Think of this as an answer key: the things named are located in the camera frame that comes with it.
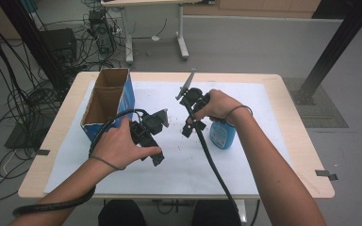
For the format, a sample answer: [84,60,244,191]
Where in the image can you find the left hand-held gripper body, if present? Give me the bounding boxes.
[137,107,171,153]

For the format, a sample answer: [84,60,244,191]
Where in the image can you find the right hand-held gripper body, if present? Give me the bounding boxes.
[174,68,211,111]

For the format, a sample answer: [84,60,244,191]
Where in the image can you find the blue bottle with white cap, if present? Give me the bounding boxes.
[208,121,238,151]

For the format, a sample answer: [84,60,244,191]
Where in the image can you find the blue cardboard box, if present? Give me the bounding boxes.
[80,67,137,142]

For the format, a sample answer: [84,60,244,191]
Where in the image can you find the person's left hand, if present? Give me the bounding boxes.
[90,117,163,171]

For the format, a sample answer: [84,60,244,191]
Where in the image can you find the person's right hand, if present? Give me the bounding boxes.
[187,89,253,126]

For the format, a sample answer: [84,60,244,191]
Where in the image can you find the black wrist band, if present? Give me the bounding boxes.
[89,154,125,172]
[224,105,254,122]

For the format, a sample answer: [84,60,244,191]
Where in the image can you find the white desk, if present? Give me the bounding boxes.
[101,0,216,66]

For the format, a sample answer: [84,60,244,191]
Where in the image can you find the black floor plate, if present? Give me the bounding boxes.
[4,121,46,151]

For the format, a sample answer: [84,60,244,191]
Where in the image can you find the black case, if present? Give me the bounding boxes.
[39,27,78,64]

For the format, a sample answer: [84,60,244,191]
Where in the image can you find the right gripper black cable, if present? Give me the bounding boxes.
[183,102,243,226]

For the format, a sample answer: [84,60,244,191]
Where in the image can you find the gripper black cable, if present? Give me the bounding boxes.
[12,107,150,218]
[183,102,243,226]

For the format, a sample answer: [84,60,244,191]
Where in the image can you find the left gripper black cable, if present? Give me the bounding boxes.
[12,107,150,218]

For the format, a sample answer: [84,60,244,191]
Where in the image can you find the tangle of black cables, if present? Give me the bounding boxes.
[0,0,122,203]

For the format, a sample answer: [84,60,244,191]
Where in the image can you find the black metal post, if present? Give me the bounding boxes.
[290,0,362,106]
[0,0,70,92]

